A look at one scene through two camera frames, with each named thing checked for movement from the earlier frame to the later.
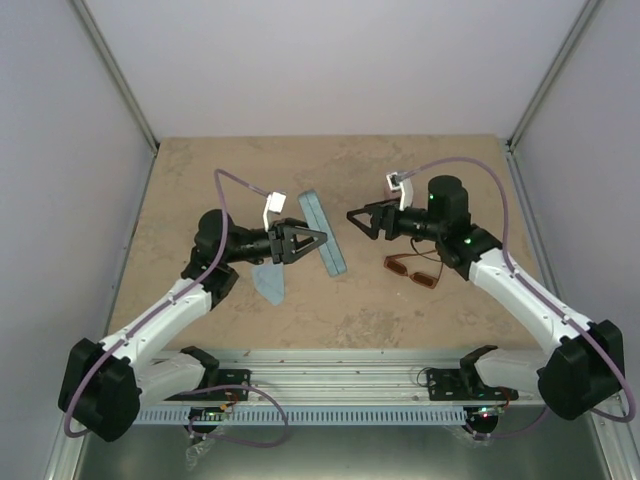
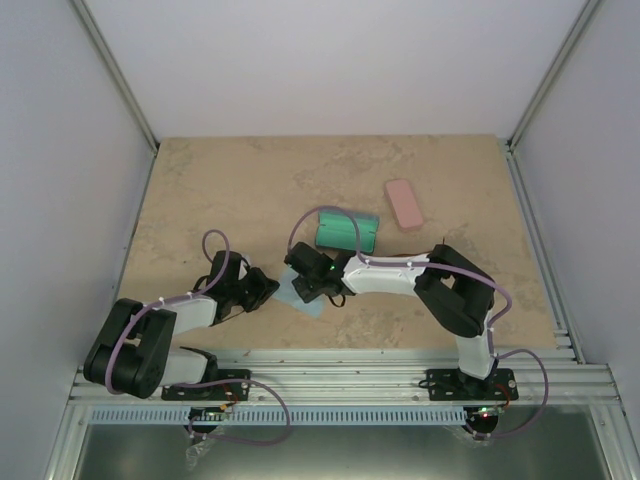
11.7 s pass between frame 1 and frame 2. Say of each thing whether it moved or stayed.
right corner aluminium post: stayed
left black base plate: stayed
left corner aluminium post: stayed
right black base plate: stayed
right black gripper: moved
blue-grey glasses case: moved
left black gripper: moved
